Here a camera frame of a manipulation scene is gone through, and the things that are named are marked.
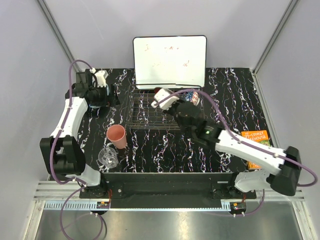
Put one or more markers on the pink plastic cup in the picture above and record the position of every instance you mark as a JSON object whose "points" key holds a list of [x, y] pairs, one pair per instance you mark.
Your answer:
{"points": [[116, 134]]}

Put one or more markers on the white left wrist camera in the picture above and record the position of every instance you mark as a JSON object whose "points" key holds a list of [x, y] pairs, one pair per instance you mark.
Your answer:
{"points": [[101, 76]]}

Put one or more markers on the white dry-erase board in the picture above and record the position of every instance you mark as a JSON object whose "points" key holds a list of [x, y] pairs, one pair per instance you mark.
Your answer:
{"points": [[170, 62]]}

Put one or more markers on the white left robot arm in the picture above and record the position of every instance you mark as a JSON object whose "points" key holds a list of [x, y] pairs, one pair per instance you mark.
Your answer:
{"points": [[63, 157]]}

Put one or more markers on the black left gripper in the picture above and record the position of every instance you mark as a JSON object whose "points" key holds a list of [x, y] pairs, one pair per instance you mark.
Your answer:
{"points": [[113, 100]]}

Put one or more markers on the blue patterned bowl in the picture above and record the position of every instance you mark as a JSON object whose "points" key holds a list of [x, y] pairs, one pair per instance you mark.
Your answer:
{"points": [[192, 97]]}

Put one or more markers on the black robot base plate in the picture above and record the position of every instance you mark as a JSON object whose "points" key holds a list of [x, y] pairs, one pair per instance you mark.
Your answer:
{"points": [[166, 191]]}

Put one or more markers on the light blue headphones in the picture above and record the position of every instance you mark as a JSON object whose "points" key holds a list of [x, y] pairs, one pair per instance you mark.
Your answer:
{"points": [[99, 97]]}

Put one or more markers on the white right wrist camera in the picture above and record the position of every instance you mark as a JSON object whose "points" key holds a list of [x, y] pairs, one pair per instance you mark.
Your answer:
{"points": [[163, 99]]}

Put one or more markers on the wire dish rack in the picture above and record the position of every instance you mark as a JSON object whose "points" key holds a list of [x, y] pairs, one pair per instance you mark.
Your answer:
{"points": [[139, 114]]}

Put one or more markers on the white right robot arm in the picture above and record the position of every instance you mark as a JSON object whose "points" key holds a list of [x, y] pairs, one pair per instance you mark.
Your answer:
{"points": [[280, 170]]}

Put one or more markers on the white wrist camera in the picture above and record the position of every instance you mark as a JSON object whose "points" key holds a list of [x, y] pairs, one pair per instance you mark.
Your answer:
{"points": [[101, 76], [163, 99]]}

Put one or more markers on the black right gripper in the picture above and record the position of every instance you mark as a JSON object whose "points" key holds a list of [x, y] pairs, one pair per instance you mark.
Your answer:
{"points": [[169, 111]]}

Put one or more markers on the clear plastic glass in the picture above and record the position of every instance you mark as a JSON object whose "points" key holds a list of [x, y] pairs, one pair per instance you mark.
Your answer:
{"points": [[108, 157]]}

